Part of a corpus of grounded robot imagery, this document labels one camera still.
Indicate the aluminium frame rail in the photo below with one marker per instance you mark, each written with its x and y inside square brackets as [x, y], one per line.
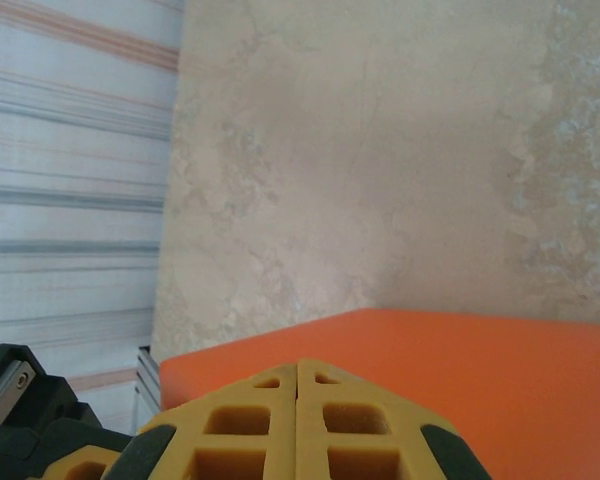
[147, 385]

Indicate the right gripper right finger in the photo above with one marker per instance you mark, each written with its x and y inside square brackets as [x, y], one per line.
[310, 435]

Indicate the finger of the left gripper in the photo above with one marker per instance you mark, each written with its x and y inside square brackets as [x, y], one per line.
[80, 467]

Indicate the orange wrapping paper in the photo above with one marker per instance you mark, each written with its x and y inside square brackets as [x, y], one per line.
[480, 390]

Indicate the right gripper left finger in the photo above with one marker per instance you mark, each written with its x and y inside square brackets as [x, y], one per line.
[280, 435]

